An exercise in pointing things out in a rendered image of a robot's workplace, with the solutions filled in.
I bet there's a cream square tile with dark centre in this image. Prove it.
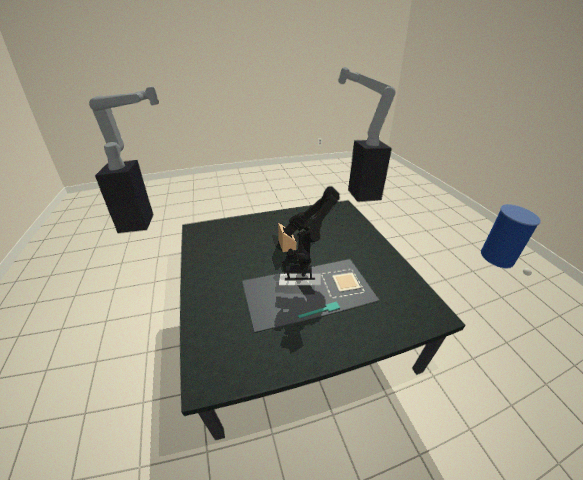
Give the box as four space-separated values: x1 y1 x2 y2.
333 273 361 291

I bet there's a teal small trowel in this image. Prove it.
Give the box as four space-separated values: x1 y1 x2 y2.
298 302 340 319

